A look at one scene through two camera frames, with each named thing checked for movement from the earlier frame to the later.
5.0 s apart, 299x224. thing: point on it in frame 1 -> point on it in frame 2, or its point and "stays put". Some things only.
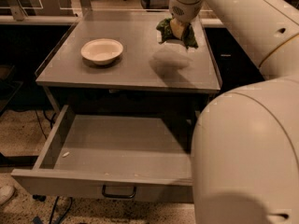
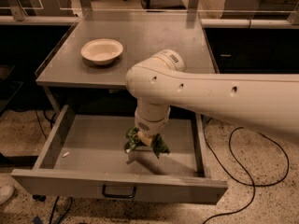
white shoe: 7,192 stays put
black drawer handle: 117,195 stays put
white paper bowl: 102,51 stays put
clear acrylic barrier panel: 89,3 stays put
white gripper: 183,12 -> 148,125
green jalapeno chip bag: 188,36 -> 133,141
